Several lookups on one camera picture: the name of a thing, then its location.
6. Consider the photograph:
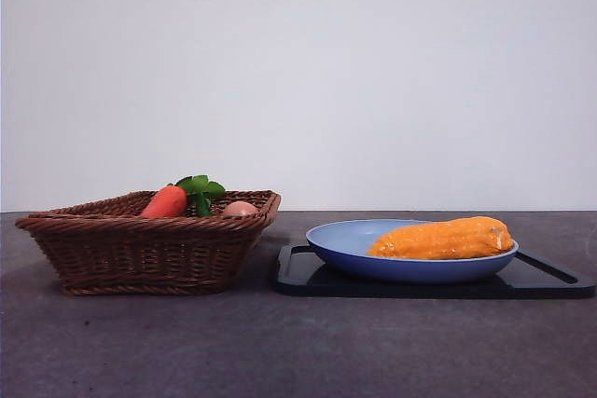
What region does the yellow corn cob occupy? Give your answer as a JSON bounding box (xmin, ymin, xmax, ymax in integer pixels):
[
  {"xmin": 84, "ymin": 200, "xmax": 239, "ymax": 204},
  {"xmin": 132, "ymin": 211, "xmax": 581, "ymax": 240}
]
[{"xmin": 366, "ymin": 215, "xmax": 514, "ymax": 261}]

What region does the pale brown egg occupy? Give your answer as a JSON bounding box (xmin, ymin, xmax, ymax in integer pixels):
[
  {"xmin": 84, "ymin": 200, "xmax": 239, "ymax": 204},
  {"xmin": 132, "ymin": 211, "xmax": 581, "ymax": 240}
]
[{"xmin": 220, "ymin": 200, "xmax": 259, "ymax": 219}]

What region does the orange carrot with green leaves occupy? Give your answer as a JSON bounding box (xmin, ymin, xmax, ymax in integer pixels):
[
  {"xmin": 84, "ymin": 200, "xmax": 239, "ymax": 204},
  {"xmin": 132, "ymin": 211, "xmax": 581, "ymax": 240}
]
[{"xmin": 138, "ymin": 174, "xmax": 227, "ymax": 219}]

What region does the brown wicker basket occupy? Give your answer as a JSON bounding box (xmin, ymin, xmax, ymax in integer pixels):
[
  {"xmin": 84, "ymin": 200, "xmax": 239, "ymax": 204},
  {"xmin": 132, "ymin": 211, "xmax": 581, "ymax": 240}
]
[{"xmin": 14, "ymin": 189, "xmax": 283, "ymax": 297}]

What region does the black rectangular tray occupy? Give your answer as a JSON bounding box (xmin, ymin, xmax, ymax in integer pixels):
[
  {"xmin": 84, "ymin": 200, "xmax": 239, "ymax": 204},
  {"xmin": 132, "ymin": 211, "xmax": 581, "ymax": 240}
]
[{"xmin": 273, "ymin": 242, "xmax": 597, "ymax": 300}]

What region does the blue round plate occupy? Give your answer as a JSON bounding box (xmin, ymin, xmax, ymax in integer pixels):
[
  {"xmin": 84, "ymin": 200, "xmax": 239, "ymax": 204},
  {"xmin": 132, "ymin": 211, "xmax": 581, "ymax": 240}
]
[{"xmin": 305, "ymin": 218, "xmax": 520, "ymax": 284}]

